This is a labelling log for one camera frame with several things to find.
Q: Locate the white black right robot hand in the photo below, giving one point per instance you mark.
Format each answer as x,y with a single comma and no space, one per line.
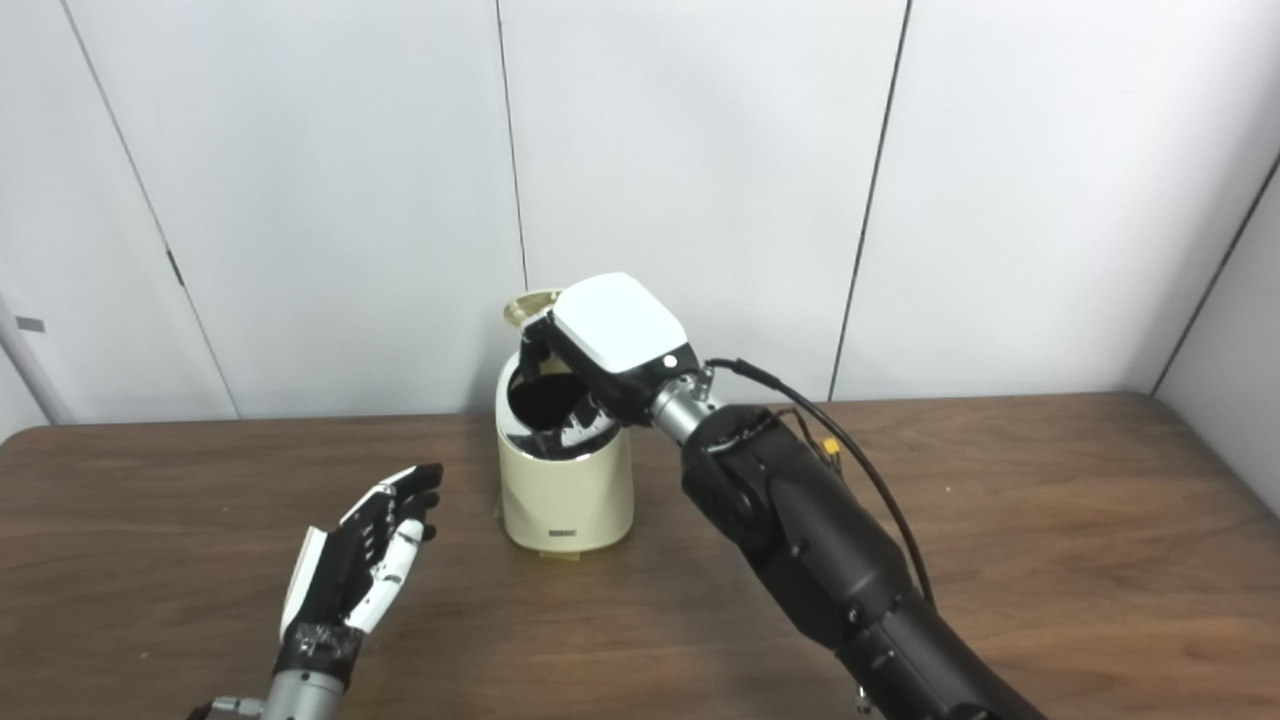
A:
620,325

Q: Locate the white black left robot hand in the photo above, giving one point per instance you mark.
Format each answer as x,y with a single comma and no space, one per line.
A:
340,575

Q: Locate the round cream bin lid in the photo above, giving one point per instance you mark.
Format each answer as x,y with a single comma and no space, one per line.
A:
527,304

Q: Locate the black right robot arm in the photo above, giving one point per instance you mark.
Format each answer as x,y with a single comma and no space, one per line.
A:
800,530

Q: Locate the cream-colored tabletop bin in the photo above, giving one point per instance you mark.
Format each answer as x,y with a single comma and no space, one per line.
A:
565,495

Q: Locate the small grey wall label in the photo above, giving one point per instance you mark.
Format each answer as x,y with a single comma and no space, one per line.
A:
30,324

